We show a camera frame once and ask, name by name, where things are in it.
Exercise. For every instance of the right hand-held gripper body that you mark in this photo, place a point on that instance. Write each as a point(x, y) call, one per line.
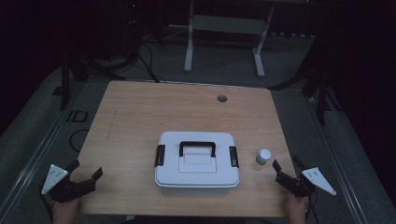
point(297, 186)

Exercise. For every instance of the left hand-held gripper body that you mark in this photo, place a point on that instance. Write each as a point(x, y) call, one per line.
point(70, 190)

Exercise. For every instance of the small white-capped bottle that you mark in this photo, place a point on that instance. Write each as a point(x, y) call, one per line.
point(263, 156)

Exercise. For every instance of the white plastic storage box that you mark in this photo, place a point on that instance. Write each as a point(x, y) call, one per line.
point(196, 186)

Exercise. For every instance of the person's left hand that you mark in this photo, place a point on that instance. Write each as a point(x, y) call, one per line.
point(66, 213)

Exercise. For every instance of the person's right hand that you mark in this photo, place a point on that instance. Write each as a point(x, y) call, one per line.
point(297, 210)

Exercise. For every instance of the black metal stand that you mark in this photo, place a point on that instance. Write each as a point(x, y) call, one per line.
point(320, 90)
point(65, 84)

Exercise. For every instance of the round grey table grommet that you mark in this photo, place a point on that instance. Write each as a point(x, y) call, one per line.
point(222, 98)

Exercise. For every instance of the pale power strip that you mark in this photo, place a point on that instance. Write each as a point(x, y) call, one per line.
point(291, 34)

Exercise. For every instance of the metal floor rail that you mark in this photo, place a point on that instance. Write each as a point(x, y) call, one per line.
point(339, 161)
point(34, 161)

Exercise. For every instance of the white metal stand frame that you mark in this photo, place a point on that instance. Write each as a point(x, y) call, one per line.
point(229, 24)

